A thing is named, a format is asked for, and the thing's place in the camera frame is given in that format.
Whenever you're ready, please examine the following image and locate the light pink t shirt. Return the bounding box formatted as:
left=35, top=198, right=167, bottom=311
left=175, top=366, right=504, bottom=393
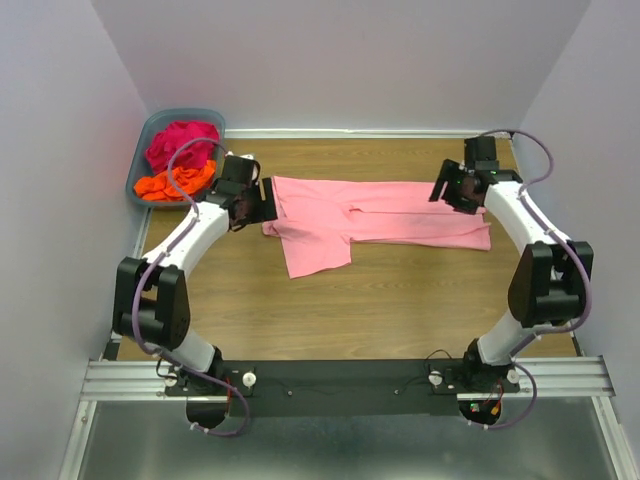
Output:
left=262, top=176, right=491, bottom=279

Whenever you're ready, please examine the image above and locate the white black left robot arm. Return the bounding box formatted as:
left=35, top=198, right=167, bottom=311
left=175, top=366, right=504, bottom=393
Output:
left=112, top=154, right=277, bottom=388

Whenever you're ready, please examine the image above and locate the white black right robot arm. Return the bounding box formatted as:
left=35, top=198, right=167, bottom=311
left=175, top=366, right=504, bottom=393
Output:
left=430, top=130, right=594, bottom=392

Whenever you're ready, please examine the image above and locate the grey plastic laundry basin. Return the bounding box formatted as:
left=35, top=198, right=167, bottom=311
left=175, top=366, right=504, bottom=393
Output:
left=125, top=108, right=226, bottom=209

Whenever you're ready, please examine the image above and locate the orange t shirt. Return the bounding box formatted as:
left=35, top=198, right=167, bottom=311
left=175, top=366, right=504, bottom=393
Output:
left=134, top=160, right=217, bottom=203

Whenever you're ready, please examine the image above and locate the magenta t shirt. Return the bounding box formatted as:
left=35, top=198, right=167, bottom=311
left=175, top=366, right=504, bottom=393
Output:
left=145, top=121, right=220, bottom=174

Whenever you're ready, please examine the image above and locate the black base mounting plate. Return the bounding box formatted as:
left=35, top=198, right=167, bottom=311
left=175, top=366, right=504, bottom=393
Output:
left=164, top=358, right=520, bottom=427

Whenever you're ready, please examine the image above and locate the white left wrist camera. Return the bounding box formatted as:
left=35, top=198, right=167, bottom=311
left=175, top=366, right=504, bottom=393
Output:
left=224, top=153, right=261, bottom=183

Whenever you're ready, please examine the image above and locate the aluminium extrusion rail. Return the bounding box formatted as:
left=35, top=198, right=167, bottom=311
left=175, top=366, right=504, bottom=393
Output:
left=81, top=357, right=615, bottom=402

